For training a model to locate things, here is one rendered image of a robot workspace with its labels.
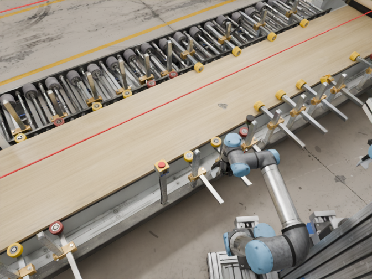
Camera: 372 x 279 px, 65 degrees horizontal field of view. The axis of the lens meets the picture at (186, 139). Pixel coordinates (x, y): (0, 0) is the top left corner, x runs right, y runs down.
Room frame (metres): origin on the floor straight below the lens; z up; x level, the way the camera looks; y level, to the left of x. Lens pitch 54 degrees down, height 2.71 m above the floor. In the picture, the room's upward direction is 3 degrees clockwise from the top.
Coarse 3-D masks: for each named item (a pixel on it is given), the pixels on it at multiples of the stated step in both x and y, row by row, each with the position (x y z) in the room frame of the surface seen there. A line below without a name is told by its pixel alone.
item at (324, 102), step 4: (304, 88) 1.91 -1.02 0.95; (308, 88) 1.90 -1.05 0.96; (308, 92) 1.87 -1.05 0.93; (312, 92) 1.84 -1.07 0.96; (316, 92) 1.84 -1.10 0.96; (324, 100) 1.76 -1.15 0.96; (324, 104) 1.73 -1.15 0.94; (328, 104) 1.71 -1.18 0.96; (328, 108) 1.69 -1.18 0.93; (332, 108) 1.67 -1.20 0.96; (336, 108) 1.67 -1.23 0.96; (336, 112) 1.63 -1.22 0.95; (340, 112) 1.62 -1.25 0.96; (340, 116) 1.59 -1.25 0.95; (344, 116) 1.58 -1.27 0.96; (344, 120) 1.56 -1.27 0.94
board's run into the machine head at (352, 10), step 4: (344, 8) 3.36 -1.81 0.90; (348, 8) 3.36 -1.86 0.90; (352, 8) 3.36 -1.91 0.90; (352, 12) 3.28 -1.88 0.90; (356, 12) 3.28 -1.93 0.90; (360, 12) 3.29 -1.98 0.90; (356, 16) 3.20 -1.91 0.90; (364, 16) 3.21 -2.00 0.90; (368, 16) 3.21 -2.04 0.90; (364, 20) 3.11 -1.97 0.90; (368, 20) 3.12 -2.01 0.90
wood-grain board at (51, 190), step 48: (336, 48) 2.57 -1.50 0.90; (144, 96) 1.77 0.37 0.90; (192, 96) 1.79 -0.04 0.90; (240, 96) 1.82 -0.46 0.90; (288, 96) 1.84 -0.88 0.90; (48, 144) 1.22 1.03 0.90; (96, 144) 1.24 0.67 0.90; (144, 144) 1.26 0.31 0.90; (192, 144) 1.28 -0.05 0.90; (0, 192) 0.82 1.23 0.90; (48, 192) 0.83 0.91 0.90; (96, 192) 0.85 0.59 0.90; (0, 240) 0.51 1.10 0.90
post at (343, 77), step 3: (342, 75) 1.91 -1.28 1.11; (345, 75) 1.90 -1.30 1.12; (339, 78) 1.92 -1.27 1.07; (342, 78) 1.90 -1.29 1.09; (345, 78) 1.90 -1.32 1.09; (339, 81) 1.90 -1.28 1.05; (342, 81) 1.89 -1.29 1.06; (336, 84) 1.91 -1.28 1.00; (339, 84) 1.89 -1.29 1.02; (336, 87) 1.90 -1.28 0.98; (339, 87) 1.90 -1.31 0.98; (330, 93) 1.91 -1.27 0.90; (330, 96) 1.90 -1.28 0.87; (333, 96) 1.89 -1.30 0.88; (327, 99) 1.91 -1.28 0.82; (330, 99) 1.89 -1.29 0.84; (330, 102) 1.90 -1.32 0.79
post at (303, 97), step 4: (300, 96) 1.62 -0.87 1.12; (304, 96) 1.61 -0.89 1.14; (300, 100) 1.61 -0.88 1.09; (304, 100) 1.62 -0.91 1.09; (296, 104) 1.63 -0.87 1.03; (300, 104) 1.60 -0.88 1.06; (296, 108) 1.61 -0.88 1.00; (300, 108) 1.61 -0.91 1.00; (296, 116) 1.61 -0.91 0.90; (288, 120) 1.63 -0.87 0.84; (292, 120) 1.60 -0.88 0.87; (288, 124) 1.61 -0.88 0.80; (292, 124) 1.61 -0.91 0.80; (288, 128) 1.60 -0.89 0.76
